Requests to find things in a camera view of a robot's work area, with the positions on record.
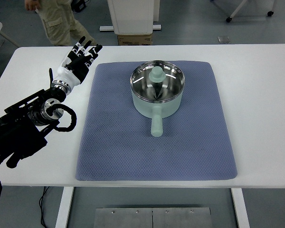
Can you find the white and black hand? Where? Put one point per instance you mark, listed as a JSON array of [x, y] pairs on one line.
[[72, 76]]

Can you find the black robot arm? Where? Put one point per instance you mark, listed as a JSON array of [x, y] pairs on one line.
[[19, 140]]

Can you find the person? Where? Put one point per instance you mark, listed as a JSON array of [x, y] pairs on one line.
[[59, 26]]

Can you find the brown cardboard box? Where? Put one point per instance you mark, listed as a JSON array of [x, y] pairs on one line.
[[134, 40]]

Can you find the glass lid with green knob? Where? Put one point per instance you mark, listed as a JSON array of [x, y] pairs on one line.
[[157, 74]]

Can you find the blue quilted mat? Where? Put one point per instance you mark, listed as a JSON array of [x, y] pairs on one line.
[[156, 156]]

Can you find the white table leg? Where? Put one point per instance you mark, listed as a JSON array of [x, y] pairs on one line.
[[63, 209], [241, 209]]

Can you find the grey floor socket plate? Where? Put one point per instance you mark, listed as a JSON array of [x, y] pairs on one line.
[[224, 39]]

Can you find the grey metal plate with screws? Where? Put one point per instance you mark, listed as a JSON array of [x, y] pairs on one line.
[[152, 218]]

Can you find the white pedestal with base bar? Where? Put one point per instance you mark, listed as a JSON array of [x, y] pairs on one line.
[[133, 16]]

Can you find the white wheeled frame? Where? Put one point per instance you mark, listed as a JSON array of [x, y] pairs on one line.
[[237, 7]]

